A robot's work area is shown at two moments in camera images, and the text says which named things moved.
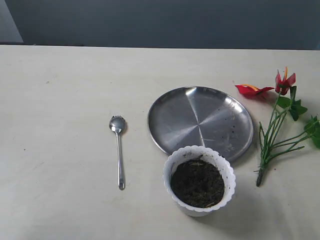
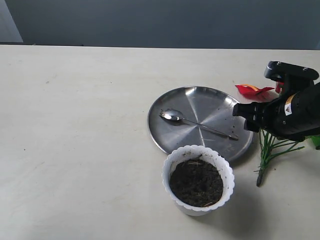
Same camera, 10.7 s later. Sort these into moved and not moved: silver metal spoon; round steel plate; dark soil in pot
Moved: silver metal spoon
Not moved: round steel plate; dark soil in pot
